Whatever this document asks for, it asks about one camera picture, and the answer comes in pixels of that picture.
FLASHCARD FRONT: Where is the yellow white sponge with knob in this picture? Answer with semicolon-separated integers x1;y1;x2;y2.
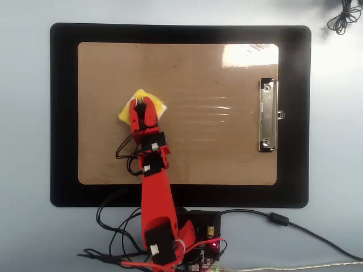
117;88;167;126

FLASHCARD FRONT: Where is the brown clipboard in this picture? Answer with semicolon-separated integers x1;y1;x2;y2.
77;41;279;186

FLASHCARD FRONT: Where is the red wire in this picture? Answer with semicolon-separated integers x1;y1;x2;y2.
120;237;227;270

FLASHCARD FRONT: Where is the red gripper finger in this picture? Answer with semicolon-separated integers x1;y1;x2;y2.
129;99;143;133
141;97;159;130

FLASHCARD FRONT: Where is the silver braided USB cable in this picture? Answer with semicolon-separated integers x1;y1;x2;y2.
220;262;363;272

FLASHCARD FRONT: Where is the silver metal clipboard clip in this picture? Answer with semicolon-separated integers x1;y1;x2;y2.
258;78;286;153

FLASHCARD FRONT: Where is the motor controller circuit board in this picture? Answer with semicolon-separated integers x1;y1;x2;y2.
181;240;222;272

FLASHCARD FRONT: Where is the coiled thin black cable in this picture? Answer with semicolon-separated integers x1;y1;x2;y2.
327;0;363;35

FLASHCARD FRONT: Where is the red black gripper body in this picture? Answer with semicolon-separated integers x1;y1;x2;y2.
130;124;171;156

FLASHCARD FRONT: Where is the black power cable with ferrite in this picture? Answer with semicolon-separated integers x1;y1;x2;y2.
220;209;363;261

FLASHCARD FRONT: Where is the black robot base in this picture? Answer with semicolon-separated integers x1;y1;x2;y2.
175;208;222;267

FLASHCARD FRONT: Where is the black rubber mat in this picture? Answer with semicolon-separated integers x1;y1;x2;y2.
49;22;312;209

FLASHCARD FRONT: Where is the black servo wire bundle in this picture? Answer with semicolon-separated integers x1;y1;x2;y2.
78;131;159;263

